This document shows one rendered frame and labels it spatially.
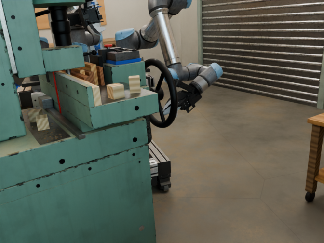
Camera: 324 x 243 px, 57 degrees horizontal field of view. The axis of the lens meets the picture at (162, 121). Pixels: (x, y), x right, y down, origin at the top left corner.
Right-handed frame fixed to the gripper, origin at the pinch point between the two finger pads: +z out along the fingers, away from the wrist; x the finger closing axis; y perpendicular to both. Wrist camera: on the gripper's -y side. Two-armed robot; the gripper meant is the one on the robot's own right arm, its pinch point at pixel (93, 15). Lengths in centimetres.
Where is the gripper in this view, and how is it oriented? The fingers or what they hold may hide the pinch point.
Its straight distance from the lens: 123.0
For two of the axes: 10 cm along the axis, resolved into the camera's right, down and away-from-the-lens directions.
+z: 5.5, 2.3, -8.1
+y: 8.1, -3.9, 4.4
